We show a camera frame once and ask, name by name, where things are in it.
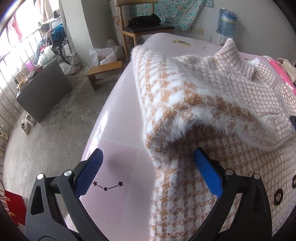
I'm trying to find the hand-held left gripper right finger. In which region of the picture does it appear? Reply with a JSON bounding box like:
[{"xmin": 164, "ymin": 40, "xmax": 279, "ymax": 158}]
[{"xmin": 185, "ymin": 147, "xmax": 272, "ymax": 241}]

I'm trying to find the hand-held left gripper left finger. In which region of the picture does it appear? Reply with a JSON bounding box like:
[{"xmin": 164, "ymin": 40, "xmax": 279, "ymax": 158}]
[{"xmin": 25, "ymin": 148, "xmax": 109, "ymax": 241}]

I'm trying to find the fuzzy houndstooth cardigan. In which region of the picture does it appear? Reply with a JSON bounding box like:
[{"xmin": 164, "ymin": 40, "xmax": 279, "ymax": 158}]
[{"xmin": 130, "ymin": 38, "xmax": 296, "ymax": 241}]

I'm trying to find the pink blanket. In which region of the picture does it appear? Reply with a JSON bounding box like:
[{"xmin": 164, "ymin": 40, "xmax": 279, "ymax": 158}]
[{"xmin": 262, "ymin": 56, "xmax": 296, "ymax": 98}]

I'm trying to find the beige cloth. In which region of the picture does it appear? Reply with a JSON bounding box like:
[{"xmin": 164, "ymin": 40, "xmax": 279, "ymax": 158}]
[{"xmin": 277, "ymin": 58, "xmax": 296, "ymax": 85}]

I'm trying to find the red board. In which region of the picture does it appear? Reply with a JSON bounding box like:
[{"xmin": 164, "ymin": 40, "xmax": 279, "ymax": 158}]
[{"xmin": 4, "ymin": 190, "xmax": 27, "ymax": 226}]

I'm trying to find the dark cabinet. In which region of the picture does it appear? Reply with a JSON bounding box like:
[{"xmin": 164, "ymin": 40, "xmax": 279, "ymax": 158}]
[{"xmin": 16, "ymin": 57, "xmax": 73, "ymax": 123}]

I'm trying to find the small wooden stool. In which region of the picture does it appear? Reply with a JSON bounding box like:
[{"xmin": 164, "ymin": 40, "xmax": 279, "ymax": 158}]
[{"xmin": 87, "ymin": 61, "xmax": 123, "ymax": 92}]

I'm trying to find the white water dispenser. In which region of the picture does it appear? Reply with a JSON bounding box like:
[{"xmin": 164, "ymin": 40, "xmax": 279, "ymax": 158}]
[{"xmin": 209, "ymin": 31, "xmax": 234, "ymax": 45}]

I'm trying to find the metal window railing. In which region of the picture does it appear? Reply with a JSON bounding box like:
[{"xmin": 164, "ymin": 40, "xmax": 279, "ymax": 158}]
[{"xmin": 0, "ymin": 30, "xmax": 44, "ymax": 163}]

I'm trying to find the white plastic bag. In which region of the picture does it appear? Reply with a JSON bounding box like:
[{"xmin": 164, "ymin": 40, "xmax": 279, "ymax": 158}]
[{"xmin": 89, "ymin": 39, "xmax": 125, "ymax": 67}]

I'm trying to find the blue water bottle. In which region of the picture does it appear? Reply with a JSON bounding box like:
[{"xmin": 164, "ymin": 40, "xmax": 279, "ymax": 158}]
[{"xmin": 216, "ymin": 8, "xmax": 238, "ymax": 39}]

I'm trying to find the wheelchair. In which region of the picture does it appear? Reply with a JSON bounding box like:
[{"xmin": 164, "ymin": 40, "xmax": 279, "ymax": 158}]
[{"xmin": 50, "ymin": 22, "xmax": 73, "ymax": 65}]

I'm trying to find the wooden chair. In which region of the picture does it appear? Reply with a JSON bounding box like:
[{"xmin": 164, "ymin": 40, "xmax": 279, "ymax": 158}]
[{"xmin": 115, "ymin": 0, "xmax": 176, "ymax": 61}]

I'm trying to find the floral hanging cloth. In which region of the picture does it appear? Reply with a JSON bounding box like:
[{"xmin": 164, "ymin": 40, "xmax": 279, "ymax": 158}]
[{"xmin": 129, "ymin": 0, "xmax": 213, "ymax": 32}]

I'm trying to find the black bag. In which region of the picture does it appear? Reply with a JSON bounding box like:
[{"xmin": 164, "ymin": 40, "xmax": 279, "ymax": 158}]
[{"xmin": 128, "ymin": 13, "xmax": 162, "ymax": 28}]

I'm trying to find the pink hanging garment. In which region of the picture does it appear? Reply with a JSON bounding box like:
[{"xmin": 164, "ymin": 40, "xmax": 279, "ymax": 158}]
[{"xmin": 7, "ymin": 15, "xmax": 23, "ymax": 41}]

